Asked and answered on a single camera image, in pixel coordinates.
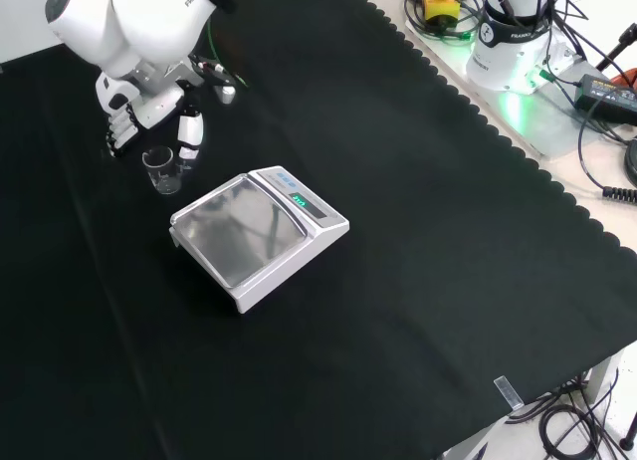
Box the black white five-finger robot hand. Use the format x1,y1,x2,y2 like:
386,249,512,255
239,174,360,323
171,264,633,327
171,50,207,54
95,70,207,162

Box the small clear glass beaker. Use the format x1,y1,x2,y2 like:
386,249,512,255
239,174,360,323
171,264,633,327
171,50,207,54
141,144,181,196

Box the white electronic balance steel pan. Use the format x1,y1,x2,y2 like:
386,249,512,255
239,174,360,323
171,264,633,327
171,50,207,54
169,166,350,316

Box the black cloth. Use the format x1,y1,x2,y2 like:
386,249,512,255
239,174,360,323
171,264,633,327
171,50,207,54
0,0,637,460

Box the yellow stop button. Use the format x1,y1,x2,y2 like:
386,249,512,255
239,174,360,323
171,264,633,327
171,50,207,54
421,0,462,26

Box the black power adapter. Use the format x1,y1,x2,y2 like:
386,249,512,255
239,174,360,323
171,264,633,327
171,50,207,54
573,74,637,127

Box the clear tape strip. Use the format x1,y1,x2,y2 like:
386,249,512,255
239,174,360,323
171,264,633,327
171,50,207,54
493,374,526,411

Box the black tripod leg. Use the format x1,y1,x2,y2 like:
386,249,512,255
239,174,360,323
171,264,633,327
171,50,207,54
594,24,637,73

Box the orange round object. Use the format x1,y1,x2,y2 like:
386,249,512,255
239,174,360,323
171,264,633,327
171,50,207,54
609,67,637,91

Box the black round pedal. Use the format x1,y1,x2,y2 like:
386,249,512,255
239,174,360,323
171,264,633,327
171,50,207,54
621,136,637,188

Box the grey table leg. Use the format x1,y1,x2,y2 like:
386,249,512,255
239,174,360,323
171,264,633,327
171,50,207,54
586,349,624,406

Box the black tripod foot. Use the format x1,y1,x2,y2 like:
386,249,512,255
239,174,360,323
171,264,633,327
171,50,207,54
620,409,637,452

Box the black wrist camera silver lens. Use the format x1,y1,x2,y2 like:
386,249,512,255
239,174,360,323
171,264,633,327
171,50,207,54
188,54,238,106

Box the green cable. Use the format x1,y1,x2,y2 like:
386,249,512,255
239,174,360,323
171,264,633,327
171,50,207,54
205,15,251,90

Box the black cable loops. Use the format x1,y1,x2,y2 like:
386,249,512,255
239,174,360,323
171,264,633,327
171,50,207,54
402,0,488,46

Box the grey metal base plate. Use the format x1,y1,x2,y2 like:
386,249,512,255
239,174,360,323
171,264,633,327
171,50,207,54
403,16,621,163

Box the black coiled cable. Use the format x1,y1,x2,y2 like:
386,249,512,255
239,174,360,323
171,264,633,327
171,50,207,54
576,106,637,203

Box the black floor cable bundle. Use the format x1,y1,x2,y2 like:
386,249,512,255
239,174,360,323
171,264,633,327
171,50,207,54
507,369,624,460

